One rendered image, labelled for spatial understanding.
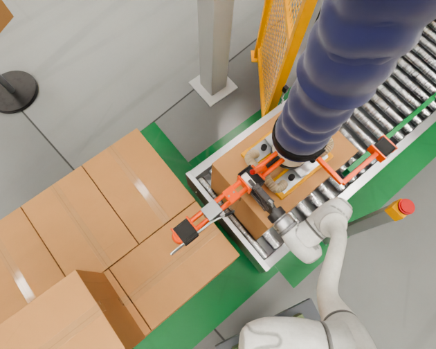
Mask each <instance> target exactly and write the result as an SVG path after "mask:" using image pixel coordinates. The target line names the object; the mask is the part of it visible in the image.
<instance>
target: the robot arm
mask: <svg viewBox="0 0 436 349"><path fill-rule="evenodd" d="M241 178H242V179H243V180H244V181H245V182H246V183H247V184H248V186H249V187H250V188H251V189H253V190H254V191H255V192H254V193H253V194H251V196H252V197H253V198H254V200H255V201H256V202H257V203H258V204H259V205H260V206H261V207H262V209H263V211H264V212H265V211H267V212H268V213H269V214H270V215H269V216H268V217H267V218H268V220H269V221H270V222H271V223H274V225H273V228H274V229H275V230H276V231H277V232H278V234H279V235H280V236H281V237H282V239H283V240H284V243H285V244H286V246H287V247H288V248H289V250H290V251H291V252H292V253H293V254H294V255H295V256H296V257H297V258H299V259H300V260H301V261H303V262H304V263H306V264H311V263H313V262H315V261H316V260H317V259H319V257H321V255H322V249H321V246H320V245H319V243H320V242H321V241H322V240H323V239H325V238H326V237H328V238H331V239H330V243H329V246H328V249H327V252H326V256H325V259H324V262H323V265H322V268H321V270H320V275H319V278H318V284H317V291H316V294H317V301H318V309H319V312H320V321H314V320H310V319H304V318H298V317H287V316H268V317H263V318H260V319H255V320H253V321H251V322H249V323H247V324H246V325H245V326H244V327H243V328H242V330H241V332H240V335H239V349H377V348H376V346H375V344H374V342H373V340H372V338H371V336H370V334H369V332H368V331H367V329H366V328H365V326H364V325H363V324H362V323H361V322H360V320H359V319H358V317H357V316H356V315H355V313H353V311H351V309H350V308H348V306H347V305H346V304H345V303H344V302H343V300H342V299H341V298H340V296H339V294H338V282H339V278H340V272H341V268H342V265H343V259H344V255H345V249H346V245H347V231H346V230H347V223H348V220H349V219H350V217H351V216H352V212H353V210H352V206H351V205H350V204H349V203H348V202H347V201H346V200H345V199H343V198H341V197H335V198H333V199H330V200H328V201H327V202H325V203H324V204H322V205H321V206H319V207H318V208H317V209H316V210H315V211H314V212H313V213H312V214H311V215H310V216H309V217H308V218H307V219H306V220H305V221H303V222H301V223H297V221H296V220H295V219H294V218H293V217H292V216H291V214H290V213H287V214H286V211H285V210H284V209H283V208H282V207H281V206H279V207H278V208H276V207H275V205H274V200H273V199H271V198H270V197H269V195H268V194H267V193H266V192H265V191H264V190H263V188H262V187H261V186H260V185H259V184H258V183H257V184H256V183H255V182H254V181H253V180H252V179H251V177H250V176H249V175H248V174H247V173H246V172H245V173H244V174H243V175H242V176H241Z"/></svg>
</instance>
